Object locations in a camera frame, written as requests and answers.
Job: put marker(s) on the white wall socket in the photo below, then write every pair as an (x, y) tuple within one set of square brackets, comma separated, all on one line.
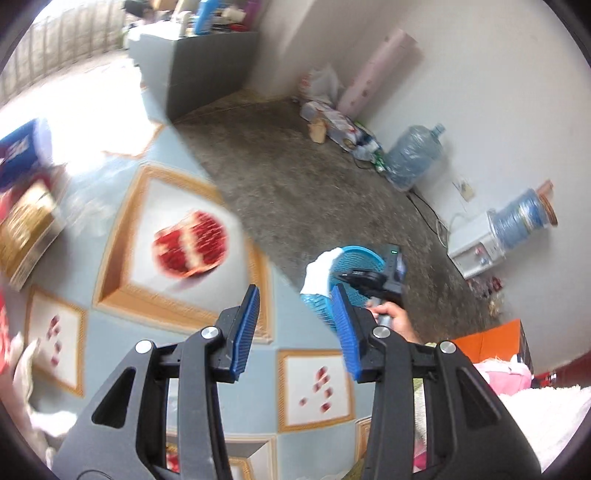
[(465, 189)]

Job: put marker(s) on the pile of plastic bags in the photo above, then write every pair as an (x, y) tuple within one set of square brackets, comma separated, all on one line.
[(337, 115)]

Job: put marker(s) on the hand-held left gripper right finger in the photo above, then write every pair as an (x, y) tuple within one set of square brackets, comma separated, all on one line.
[(345, 332)]

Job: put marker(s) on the white water dispenser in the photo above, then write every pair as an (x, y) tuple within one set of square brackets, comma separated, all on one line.
[(475, 242)]

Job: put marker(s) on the person's right hand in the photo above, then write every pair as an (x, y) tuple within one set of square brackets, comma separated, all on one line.
[(399, 321)]

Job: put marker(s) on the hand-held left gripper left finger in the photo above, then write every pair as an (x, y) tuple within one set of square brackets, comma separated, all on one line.
[(244, 332)]

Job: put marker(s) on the blue water dispenser bottle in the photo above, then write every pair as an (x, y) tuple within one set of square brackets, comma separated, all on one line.
[(521, 214)]

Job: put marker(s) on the blue plastic basket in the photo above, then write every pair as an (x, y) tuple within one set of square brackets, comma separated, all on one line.
[(355, 258)]

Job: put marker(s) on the white plastic bag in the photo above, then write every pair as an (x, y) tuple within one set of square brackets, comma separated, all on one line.
[(318, 272)]

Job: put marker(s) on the white fluffy blanket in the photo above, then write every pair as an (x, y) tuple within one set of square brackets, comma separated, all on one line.
[(549, 420)]

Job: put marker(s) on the tall blue bottle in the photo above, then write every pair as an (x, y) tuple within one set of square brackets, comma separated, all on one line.
[(205, 16)]

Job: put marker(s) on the grey cabinet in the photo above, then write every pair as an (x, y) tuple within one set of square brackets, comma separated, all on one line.
[(203, 69)]

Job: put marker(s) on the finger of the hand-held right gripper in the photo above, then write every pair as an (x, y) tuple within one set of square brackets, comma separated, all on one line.
[(364, 284)]

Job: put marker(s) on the gold snack packet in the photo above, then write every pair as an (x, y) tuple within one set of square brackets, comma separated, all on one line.
[(27, 230)]

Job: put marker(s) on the orange box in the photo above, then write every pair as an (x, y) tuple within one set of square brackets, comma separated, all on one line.
[(494, 339)]

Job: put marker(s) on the pink paper roll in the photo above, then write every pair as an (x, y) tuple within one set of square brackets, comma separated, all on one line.
[(378, 69)]

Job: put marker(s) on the metal balcony railing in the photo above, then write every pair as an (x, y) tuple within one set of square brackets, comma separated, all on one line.
[(55, 41)]

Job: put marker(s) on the empty blue water jug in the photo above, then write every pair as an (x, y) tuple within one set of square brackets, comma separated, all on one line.
[(413, 154)]

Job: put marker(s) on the pink cloth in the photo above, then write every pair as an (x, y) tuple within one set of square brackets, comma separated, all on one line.
[(503, 374)]

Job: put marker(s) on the blue label plastic bottle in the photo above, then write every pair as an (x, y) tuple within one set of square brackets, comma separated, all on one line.
[(21, 150)]

